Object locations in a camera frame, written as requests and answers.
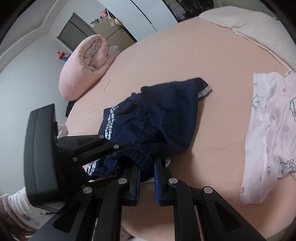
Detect pink printed pajama garment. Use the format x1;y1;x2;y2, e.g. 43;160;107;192
240;71;295;204

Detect navy blue striped shorts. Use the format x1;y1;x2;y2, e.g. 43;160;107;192
87;78;212;182

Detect fluffy white pink sleeve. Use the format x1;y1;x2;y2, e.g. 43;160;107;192
1;187;53;232

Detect rolled pink quilt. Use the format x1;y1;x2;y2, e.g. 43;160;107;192
59;35;120;101

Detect beige cabinet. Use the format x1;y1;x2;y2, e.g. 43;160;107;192
91;18;137;52

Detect pink bed sheet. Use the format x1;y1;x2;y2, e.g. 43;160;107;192
66;18;295;238

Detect white curved wardrobe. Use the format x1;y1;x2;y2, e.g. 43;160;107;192
99;0;178;41

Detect white knitted blanket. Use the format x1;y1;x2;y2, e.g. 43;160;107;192
198;6;295;71

